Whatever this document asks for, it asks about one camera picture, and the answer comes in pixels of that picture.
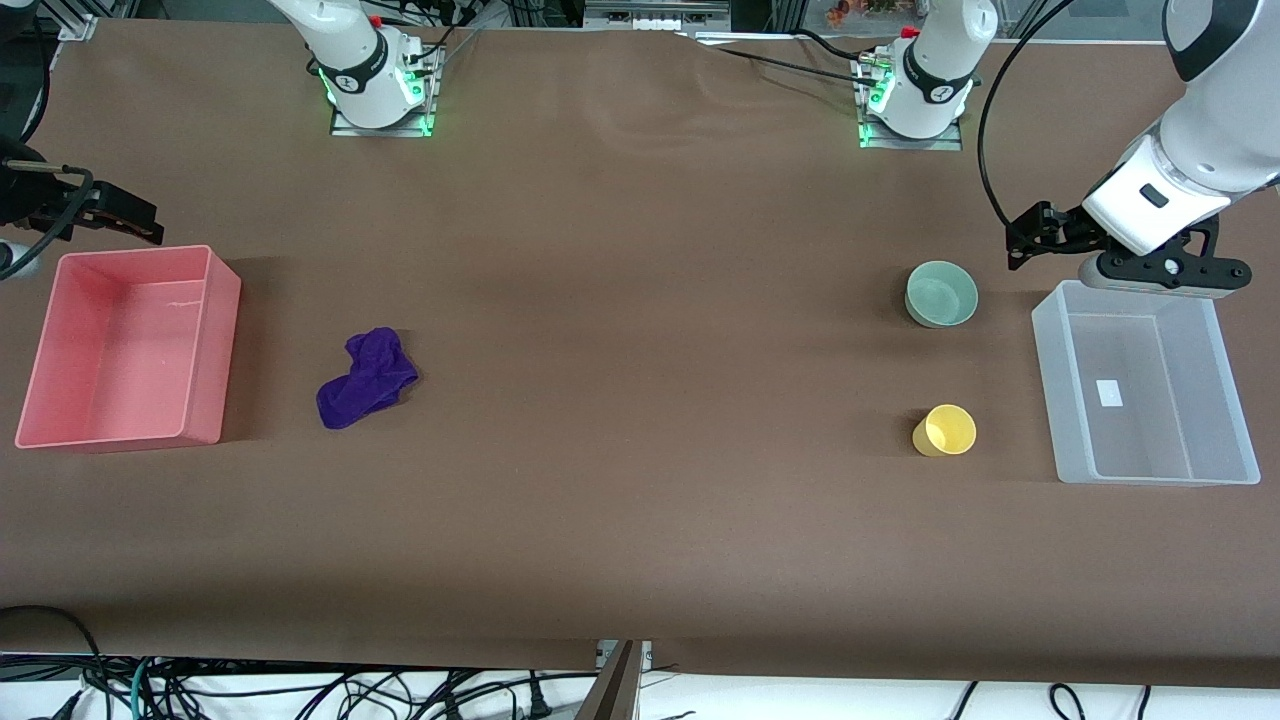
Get orange red background clutter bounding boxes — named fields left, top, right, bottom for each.
left=824, top=0, right=903, bottom=28

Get green bowl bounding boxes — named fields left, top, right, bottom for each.
left=905, top=260, right=980, bottom=329

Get yellow cup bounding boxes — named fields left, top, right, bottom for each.
left=911, top=404, right=978, bottom=458

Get pink plastic bin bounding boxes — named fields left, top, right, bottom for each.
left=14, top=244, right=243, bottom=451

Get purple cloth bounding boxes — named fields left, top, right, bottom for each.
left=316, top=327, right=420, bottom=431

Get thick black floor cable loop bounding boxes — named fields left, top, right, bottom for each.
left=0, top=604, right=106, bottom=720

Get black right base cables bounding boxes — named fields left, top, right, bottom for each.
left=395, top=0, right=483, bottom=63

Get long black table cable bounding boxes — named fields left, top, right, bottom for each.
left=690, top=32, right=886, bottom=89

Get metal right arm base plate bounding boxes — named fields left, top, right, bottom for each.
left=329, top=40, right=439, bottom=139

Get dark aluminium post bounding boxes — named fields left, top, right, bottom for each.
left=578, top=640, right=643, bottom=720

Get grey power strip box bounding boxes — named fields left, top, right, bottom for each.
left=584, top=0, right=733, bottom=32

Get brown table cover sheet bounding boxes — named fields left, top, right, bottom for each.
left=0, top=18, right=1280, bottom=689

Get clear plastic bin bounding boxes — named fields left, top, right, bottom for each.
left=1030, top=279, right=1262, bottom=487

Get tangled black floor cables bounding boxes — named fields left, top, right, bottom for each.
left=150, top=668, right=601, bottom=720

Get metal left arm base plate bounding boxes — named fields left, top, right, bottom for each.
left=857, top=50, right=965, bottom=152

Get short black table cable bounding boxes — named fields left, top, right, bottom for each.
left=793, top=28, right=876, bottom=63

